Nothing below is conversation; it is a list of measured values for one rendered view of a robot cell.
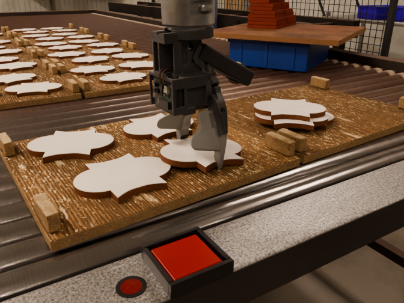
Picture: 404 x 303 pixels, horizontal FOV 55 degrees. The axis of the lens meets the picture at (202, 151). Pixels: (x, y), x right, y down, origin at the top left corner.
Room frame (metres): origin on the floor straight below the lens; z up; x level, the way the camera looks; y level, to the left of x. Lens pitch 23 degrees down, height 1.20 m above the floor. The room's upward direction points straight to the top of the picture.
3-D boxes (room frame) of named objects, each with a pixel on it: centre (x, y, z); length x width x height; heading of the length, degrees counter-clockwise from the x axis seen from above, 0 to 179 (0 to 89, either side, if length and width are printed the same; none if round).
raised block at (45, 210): (0.41, 0.19, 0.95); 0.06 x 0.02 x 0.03; 35
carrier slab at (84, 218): (0.63, 0.10, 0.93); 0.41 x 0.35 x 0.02; 125
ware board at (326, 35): (1.61, -0.34, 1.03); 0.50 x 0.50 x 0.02; 60
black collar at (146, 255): (0.35, 0.02, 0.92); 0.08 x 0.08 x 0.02; 31
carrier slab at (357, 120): (0.86, -0.24, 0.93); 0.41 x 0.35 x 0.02; 124
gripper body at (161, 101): (0.58, 0.02, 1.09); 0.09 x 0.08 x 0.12; 124
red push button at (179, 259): (0.35, 0.02, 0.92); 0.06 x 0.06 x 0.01; 31
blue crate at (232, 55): (1.55, -0.31, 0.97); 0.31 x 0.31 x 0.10; 60
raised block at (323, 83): (1.08, -0.33, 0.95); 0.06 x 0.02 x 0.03; 34
